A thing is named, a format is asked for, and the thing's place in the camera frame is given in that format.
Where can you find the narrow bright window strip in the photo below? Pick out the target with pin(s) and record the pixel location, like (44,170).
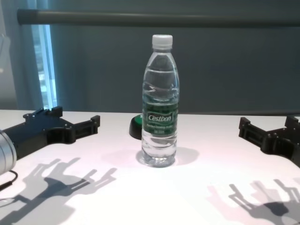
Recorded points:
(45,65)

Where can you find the grey horizontal rail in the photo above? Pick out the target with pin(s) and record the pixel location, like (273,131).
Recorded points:
(117,17)

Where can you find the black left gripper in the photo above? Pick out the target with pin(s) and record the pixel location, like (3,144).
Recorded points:
(35,133)

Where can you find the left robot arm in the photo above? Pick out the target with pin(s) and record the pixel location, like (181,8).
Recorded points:
(7,152)

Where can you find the green YES button black base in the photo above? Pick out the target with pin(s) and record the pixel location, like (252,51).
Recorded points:
(135,129)

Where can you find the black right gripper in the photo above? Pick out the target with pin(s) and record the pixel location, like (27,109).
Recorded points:
(288,143)

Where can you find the clear Cestbon water bottle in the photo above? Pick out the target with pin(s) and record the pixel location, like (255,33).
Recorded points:
(160,131)

